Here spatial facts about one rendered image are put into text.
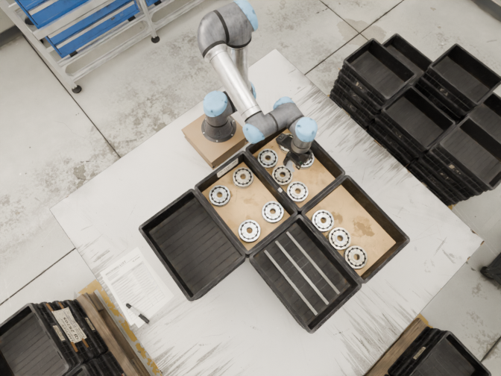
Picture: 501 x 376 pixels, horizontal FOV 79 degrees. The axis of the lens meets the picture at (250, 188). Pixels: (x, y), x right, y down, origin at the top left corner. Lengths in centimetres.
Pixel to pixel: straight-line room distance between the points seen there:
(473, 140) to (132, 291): 222
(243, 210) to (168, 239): 38
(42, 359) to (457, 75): 306
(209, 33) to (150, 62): 193
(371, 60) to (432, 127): 64
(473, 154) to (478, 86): 53
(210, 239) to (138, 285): 43
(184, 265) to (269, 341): 53
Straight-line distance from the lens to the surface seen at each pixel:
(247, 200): 147
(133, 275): 164
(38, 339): 208
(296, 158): 125
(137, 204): 170
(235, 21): 121
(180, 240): 146
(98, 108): 294
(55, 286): 262
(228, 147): 160
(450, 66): 269
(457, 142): 238
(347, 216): 152
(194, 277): 143
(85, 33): 287
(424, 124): 248
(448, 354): 233
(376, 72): 242
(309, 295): 144
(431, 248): 181
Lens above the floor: 224
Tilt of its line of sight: 72 degrees down
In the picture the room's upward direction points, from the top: 2 degrees clockwise
